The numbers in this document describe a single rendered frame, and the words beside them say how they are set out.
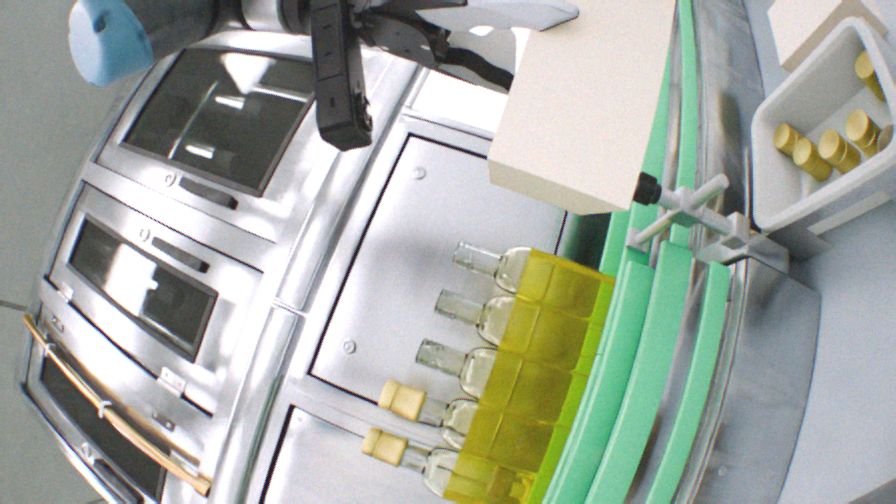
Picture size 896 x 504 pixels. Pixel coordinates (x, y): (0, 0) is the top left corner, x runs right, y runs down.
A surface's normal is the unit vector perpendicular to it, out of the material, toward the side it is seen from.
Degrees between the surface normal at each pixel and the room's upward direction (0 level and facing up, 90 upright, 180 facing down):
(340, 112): 91
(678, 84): 90
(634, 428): 90
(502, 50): 120
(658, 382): 90
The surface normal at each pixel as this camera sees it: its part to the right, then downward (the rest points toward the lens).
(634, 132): -0.12, 0.07
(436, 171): 0.00, -0.25
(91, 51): -0.30, 0.65
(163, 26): 0.93, 0.36
